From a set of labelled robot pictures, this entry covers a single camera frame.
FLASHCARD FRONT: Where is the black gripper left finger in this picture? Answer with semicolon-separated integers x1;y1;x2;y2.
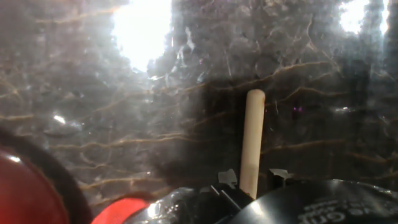
186;169;254;224

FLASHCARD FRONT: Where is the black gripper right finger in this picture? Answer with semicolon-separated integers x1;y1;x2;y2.
267;169;292;191

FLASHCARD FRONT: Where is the wooden drumstick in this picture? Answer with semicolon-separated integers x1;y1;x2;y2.
238;88;266;200

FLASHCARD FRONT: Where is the dark marble pattern mat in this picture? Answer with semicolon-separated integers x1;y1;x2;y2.
0;0;398;224

